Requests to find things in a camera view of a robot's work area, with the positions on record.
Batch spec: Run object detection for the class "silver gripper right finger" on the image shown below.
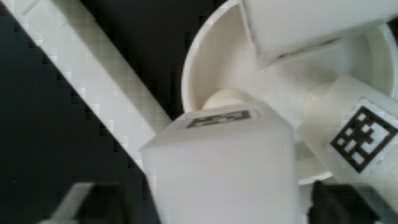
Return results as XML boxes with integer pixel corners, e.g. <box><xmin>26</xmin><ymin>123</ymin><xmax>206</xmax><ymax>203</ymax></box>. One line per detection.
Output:
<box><xmin>309</xmin><ymin>181</ymin><xmax>398</xmax><ymax>224</ymax></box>

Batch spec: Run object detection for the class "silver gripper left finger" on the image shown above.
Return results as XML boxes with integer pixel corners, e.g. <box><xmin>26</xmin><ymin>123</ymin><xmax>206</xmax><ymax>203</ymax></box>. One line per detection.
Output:
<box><xmin>37</xmin><ymin>183</ymin><xmax>94</xmax><ymax>224</ymax></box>

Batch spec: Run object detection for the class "white stool leg with peg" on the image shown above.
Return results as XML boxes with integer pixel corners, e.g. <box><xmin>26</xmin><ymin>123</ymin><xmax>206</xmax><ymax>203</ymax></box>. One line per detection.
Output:
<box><xmin>142</xmin><ymin>89</ymin><xmax>300</xmax><ymax>224</ymax></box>

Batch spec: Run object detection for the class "white stool leg tagged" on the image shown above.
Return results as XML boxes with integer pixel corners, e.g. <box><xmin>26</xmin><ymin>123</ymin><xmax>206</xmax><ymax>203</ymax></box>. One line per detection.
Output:
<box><xmin>298</xmin><ymin>76</ymin><xmax>398</xmax><ymax>212</ymax></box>

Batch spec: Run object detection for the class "white round stool seat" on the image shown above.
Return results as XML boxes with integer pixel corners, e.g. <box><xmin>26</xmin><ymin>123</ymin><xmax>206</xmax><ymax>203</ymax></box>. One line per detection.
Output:
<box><xmin>181</xmin><ymin>0</ymin><xmax>398</xmax><ymax>182</ymax></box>

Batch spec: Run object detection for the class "white stool leg block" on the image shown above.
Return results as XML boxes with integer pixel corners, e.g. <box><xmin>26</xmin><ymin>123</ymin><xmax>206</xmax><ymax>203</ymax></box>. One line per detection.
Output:
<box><xmin>238</xmin><ymin>0</ymin><xmax>398</xmax><ymax>67</ymax></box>

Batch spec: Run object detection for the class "white L-shaped fence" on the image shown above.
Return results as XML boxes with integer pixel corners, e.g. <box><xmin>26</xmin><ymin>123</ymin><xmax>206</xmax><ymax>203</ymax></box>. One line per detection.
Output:
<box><xmin>0</xmin><ymin>0</ymin><xmax>170</xmax><ymax>162</ymax></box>

